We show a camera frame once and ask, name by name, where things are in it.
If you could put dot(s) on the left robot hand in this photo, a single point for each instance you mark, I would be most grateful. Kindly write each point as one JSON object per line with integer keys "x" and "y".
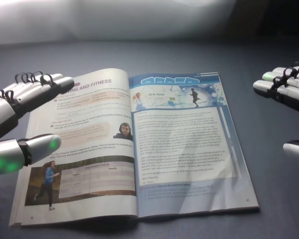
{"x": 5, "y": 109}

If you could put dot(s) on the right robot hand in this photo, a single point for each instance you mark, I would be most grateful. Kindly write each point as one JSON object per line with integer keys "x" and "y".
{"x": 289, "y": 84}

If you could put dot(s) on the grey table cloth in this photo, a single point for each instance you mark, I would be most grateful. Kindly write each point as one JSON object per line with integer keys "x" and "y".
{"x": 164, "y": 54}

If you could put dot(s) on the open textbook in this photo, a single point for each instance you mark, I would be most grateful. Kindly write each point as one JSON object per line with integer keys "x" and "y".
{"x": 144, "y": 147}

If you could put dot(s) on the white backdrop cloth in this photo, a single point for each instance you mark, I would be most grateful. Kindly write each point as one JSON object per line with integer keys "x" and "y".
{"x": 149, "y": 17}

